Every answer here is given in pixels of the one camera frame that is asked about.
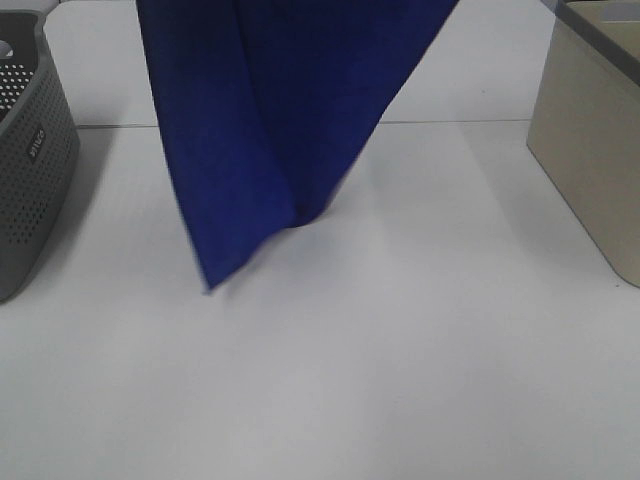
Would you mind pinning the grey perforated plastic basket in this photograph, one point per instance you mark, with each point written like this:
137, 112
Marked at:
39, 146

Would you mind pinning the blue towel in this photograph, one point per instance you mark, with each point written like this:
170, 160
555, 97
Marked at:
264, 106

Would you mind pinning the beige storage box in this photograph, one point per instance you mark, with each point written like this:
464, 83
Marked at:
584, 130

